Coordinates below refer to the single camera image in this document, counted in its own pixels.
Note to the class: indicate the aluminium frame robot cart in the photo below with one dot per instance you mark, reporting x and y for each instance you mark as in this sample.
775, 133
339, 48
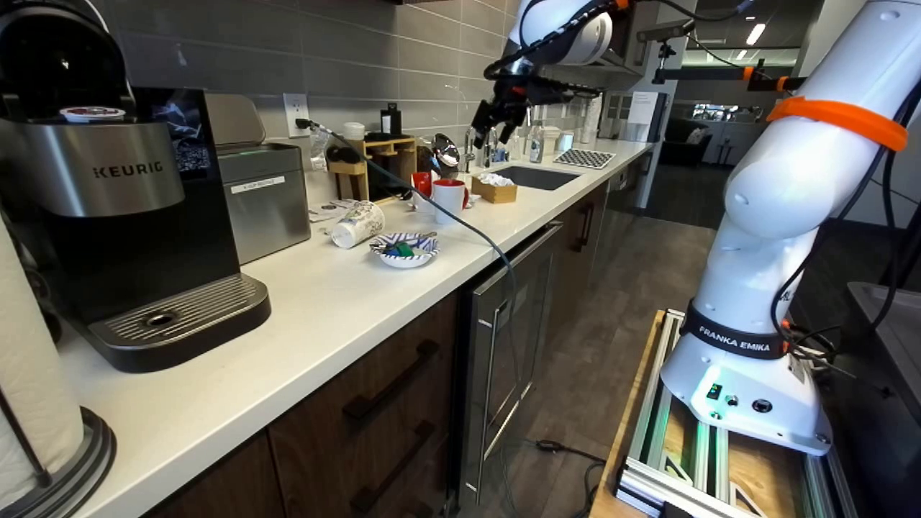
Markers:
709, 470

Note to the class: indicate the white paper towel roll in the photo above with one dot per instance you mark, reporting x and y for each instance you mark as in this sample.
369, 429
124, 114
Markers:
29, 363

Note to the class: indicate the black Keurig coffee maker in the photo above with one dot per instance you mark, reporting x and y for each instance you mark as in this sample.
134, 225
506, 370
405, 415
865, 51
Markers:
124, 241

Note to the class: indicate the black sink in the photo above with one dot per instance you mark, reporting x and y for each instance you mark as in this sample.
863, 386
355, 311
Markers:
537, 177

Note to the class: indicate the green packet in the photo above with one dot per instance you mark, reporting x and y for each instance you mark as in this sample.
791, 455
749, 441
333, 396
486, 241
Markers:
402, 252

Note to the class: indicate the grey paper towel holder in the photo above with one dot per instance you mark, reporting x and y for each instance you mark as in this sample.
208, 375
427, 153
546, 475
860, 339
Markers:
90, 461

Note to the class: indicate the black jar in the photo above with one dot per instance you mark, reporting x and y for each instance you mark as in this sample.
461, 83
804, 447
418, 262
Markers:
391, 123

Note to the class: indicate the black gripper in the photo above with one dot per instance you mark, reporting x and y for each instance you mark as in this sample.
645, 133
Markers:
520, 93

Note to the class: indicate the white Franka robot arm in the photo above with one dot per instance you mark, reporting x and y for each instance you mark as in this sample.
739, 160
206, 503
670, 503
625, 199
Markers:
806, 192

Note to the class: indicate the steel lidded appliance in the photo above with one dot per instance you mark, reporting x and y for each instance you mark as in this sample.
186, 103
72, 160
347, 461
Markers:
444, 157

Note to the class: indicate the dark wood base cabinet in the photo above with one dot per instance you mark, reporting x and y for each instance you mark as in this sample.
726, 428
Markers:
363, 413

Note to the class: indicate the dark monitor screen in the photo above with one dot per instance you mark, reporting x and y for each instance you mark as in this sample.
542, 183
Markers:
264, 202

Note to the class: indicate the small white cup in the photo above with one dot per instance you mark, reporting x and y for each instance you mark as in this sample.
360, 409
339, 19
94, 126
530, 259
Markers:
355, 130

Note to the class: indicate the blue glass bowl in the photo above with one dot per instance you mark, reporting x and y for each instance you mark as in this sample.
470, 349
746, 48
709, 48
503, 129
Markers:
406, 254

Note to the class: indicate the black side table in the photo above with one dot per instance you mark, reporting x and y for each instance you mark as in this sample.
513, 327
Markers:
881, 385

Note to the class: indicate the wooden packet box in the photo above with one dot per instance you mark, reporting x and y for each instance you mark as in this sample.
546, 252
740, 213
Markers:
496, 195

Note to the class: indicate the grey drying mat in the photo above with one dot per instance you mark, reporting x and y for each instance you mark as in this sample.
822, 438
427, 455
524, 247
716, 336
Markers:
586, 160

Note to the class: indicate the wooden countertop organizer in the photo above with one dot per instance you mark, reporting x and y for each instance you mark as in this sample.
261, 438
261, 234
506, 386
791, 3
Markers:
383, 162

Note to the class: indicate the pile of white packets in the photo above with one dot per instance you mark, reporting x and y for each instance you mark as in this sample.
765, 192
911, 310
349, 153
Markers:
494, 180

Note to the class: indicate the stainless under-counter appliance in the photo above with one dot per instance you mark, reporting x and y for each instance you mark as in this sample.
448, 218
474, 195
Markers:
507, 354

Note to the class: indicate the white printed paper cup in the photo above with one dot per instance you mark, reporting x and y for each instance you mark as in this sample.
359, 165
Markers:
359, 231

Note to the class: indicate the white wall outlet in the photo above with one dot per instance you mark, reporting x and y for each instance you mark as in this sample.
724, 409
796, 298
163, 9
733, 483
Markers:
296, 111

